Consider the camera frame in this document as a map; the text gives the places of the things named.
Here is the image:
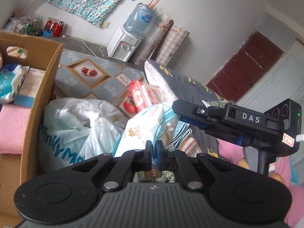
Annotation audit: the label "green white rag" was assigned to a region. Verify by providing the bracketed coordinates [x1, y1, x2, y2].
[155, 171, 176, 183]

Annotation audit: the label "gold tissue pack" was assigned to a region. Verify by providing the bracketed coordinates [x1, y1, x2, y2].
[143, 165, 162, 180]

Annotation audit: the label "yellow striped plastic bag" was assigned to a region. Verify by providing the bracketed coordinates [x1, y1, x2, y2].
[114, 102, 192, 157]

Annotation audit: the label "pink wet wipes pack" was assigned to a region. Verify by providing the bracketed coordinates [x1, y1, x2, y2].
[129, 81, 167, 112]

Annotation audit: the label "dark grey yellow quilt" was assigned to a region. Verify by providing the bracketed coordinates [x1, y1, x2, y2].
[144, 60, 243, 164]

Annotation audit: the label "white plastic shopping bag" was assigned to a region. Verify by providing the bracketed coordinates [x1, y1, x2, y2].
[38, 98, 128, 172]

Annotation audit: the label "dark red door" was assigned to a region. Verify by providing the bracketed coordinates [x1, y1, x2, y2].
[207, 31, 283, 102]

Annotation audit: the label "patterned floor mat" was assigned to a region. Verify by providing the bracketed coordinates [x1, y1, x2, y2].
[54, 49, 146, 118]

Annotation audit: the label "white water dispenser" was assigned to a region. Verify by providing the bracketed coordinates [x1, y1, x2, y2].
[106, 27, 141, 62]

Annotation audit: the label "rolled checkered mat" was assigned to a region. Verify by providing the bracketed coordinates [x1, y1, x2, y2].
[155, 23, 190, 66]

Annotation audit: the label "rolled floral mat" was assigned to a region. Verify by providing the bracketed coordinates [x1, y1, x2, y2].
[131, 14, 173, 65]

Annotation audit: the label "white paper box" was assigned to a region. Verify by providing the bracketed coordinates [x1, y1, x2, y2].
[14, 68, 46, 108]

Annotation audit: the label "pink towel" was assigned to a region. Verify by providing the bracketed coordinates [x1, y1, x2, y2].
[0, 104, 31, 154]

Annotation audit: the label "blue water bottle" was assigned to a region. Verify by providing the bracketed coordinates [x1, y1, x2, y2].
[123, 3, 156, 36]

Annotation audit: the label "blue white wipes pack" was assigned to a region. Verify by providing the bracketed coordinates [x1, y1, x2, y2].
[0, 63, 30, 105]

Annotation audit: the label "blue bowl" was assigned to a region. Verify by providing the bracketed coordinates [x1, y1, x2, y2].
[42, 30, 53, 38]

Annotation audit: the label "brown cardboard box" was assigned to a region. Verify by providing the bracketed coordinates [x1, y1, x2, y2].
[1, 31, 63, 227]

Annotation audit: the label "green bottles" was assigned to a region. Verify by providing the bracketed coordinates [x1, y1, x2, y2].
[19, 18, 42, 36]

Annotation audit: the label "white power cable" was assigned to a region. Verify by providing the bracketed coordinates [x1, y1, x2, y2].
[62, 34, 109, 59]

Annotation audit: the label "red packages by wall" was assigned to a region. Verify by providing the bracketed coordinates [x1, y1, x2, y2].
[44, 17, 65, 37]

